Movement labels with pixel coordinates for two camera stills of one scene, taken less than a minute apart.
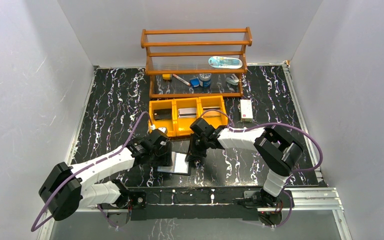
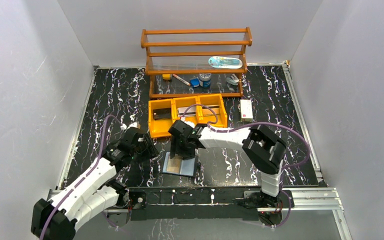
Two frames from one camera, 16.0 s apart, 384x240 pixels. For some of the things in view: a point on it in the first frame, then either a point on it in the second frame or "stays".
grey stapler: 232,80 stays
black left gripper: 165,158 → 148,148
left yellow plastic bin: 169,124 stays
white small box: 246,110 stays
